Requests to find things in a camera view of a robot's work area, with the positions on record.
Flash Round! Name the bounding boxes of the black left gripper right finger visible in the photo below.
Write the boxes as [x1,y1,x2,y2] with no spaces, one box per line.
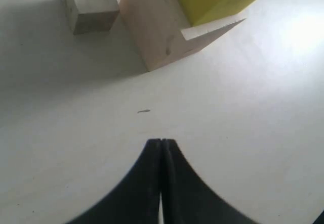
[160,139,255,224]

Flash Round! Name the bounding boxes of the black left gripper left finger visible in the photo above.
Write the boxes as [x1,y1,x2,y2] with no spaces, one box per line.
[69,139,162,224]

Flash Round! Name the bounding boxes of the large wooden cube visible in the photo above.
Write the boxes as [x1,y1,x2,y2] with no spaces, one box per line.
[119,0,246,71]

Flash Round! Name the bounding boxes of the small wooden cube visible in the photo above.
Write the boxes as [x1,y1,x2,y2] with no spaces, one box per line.
[62,0,119,35]

